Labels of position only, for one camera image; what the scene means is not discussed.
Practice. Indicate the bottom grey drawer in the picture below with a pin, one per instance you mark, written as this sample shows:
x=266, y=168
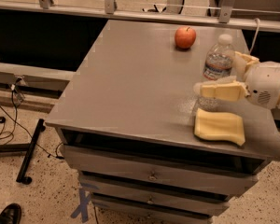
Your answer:
x=150, y=211

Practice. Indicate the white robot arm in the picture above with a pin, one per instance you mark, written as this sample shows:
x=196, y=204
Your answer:
x=229, y=79

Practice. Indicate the black metal stand leg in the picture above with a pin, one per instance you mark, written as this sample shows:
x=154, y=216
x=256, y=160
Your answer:
x=27, y=149

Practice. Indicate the top grey drawer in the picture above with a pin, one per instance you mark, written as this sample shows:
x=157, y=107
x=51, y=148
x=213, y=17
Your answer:
x=158, y=171

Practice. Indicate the red apple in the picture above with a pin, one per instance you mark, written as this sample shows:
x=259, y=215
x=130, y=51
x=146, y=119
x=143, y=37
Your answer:
x=185, y=37

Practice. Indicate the grey drawer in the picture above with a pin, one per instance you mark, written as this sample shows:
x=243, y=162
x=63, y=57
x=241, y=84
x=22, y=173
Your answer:
x=158, y=171
x=150, y=211
x=153, y=196

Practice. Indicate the yellow sponge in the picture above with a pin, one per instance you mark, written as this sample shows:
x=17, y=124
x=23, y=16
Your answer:
x=219, y=126

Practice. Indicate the black leather shoe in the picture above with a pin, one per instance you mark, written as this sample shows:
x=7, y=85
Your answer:
x=11, y=214

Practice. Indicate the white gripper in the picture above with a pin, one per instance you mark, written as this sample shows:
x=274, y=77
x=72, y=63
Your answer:
x=261, y=85

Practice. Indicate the middle grey drawer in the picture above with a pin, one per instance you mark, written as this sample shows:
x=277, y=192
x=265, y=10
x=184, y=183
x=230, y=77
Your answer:
x=153, y=196

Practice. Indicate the clear plastic water bottle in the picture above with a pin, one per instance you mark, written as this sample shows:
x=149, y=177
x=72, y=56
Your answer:
x=218, y=64

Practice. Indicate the grey drawer cabinet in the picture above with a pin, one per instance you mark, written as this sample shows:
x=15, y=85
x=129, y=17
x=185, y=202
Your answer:
x=133, y=95

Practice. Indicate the metal railing frame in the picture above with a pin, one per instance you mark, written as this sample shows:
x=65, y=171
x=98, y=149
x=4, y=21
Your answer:
x=259, y=15

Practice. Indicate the blue tape cross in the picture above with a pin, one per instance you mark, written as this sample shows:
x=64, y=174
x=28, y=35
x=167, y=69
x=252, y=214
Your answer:
x=82, y=208

